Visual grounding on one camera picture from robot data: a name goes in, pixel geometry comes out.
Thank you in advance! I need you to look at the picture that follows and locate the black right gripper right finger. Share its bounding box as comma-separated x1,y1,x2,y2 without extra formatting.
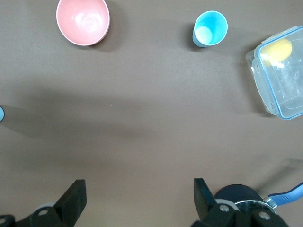
189,177,288,227

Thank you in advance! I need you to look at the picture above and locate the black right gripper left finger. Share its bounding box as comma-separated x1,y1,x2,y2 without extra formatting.
0,179,87,227

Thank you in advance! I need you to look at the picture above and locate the glass lid with blue knob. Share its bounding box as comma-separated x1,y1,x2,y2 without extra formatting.
233,199,279,220

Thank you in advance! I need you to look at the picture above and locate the clear plastic storage container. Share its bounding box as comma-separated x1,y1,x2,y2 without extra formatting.
245,25,303,121

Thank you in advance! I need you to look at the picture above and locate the round yellow object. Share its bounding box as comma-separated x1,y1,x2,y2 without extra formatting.
261,39,293,66

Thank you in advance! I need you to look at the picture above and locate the pink bowl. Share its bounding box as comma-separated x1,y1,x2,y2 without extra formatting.
56,0,111,47

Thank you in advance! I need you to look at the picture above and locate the dark pot with blue handle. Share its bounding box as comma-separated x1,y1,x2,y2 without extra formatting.
214,181,303,227

